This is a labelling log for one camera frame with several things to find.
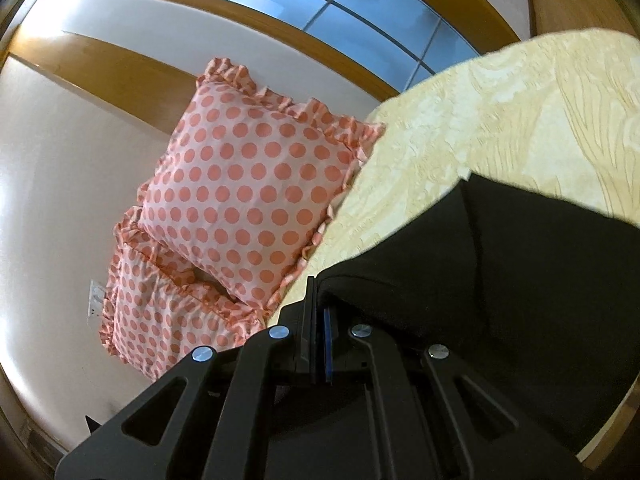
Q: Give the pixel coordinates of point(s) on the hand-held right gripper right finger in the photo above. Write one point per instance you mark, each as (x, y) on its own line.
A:
(328, 345)

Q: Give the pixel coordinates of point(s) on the pink polka dot pillow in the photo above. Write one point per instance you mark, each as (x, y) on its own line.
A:
(160, 310)
(250, 195)

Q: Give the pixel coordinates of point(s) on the yellow patterned bedsheet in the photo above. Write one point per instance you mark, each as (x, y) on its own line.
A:
(500, 125)

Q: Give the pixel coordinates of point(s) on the wooden framed window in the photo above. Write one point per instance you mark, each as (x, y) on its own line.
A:
(350, 5)

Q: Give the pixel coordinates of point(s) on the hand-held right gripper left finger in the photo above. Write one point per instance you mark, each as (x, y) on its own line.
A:
(309, 340)

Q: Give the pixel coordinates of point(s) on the black pants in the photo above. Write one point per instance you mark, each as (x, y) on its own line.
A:
(500, 280)

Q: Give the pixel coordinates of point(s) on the wooden bed frame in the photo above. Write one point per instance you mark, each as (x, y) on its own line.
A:
(612, 430)

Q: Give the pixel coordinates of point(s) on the white wall socket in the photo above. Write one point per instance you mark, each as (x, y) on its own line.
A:
(96, 300)

